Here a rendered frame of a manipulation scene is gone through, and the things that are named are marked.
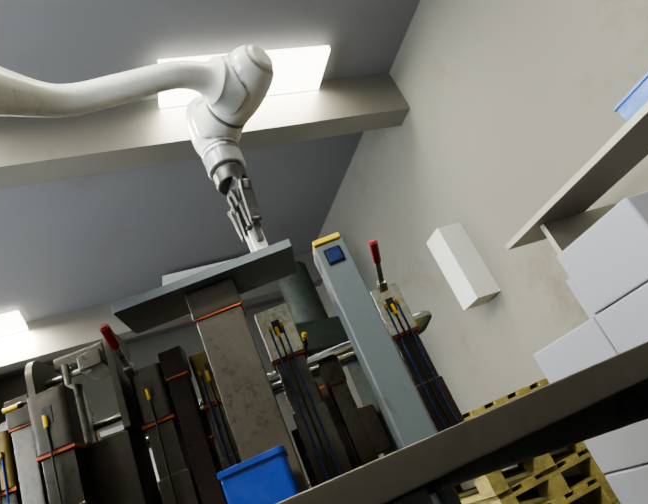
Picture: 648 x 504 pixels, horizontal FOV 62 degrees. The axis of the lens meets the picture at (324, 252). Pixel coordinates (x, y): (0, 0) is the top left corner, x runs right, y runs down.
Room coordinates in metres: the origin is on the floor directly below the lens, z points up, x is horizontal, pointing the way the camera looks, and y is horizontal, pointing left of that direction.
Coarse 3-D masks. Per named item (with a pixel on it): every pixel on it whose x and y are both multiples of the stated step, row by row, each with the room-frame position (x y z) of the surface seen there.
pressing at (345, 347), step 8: (424, 312) 1.34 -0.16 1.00; (416, 320) 1.40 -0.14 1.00; (424, 320) 1.42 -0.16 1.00; (424, 328) 1.49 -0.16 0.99; (344, 344) 1.30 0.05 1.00; (320, 352) 1.30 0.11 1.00; (328, 352) 1.30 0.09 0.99; (336, 352) 1.35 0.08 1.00; (344, 352) 1.38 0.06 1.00; (352, 352) 1.41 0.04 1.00; (312, 360) 1.29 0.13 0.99; (320, 360) 1.35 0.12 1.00; (344, 360) 1.47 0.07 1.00; (352, 360) 1.49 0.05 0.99; (312, 368) 1.40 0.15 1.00; (272, 376) 1.27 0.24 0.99; (320, 376) 1.48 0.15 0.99; (280, 384) 1.41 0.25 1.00; (280, 392) 1.46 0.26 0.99; (200, 408) 1.24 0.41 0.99
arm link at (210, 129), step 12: (192, 108) 0.99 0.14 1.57; (204, 108) 0.95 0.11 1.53; (192, 120) 0.99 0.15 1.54; (204, 120) 0.96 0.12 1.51; (216, 120) 0.96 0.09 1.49; (192, 132) 1.00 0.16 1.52; (204, 132) 0.98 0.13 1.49; (216, 132) 0.98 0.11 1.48; (228, 132) 0.99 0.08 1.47; (240, 132) 1.02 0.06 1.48; (204, 144) 0.99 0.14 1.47
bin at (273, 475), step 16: (240, 464) 0.87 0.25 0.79; (256, 464) 0.87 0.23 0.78; (272, 464) 0.88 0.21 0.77; (288, 464) 0.92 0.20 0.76; (224, 480) 0.87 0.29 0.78; (240, 480) 0.87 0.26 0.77; (256, 480) 0.87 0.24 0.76; (272, 480) 0.88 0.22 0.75; (288, 480) 0.88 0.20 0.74; (240, 496) 0.87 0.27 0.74; (256, 496) 0.87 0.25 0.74; (272, 496) 0.88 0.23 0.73; (288, 496) 0.88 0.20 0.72
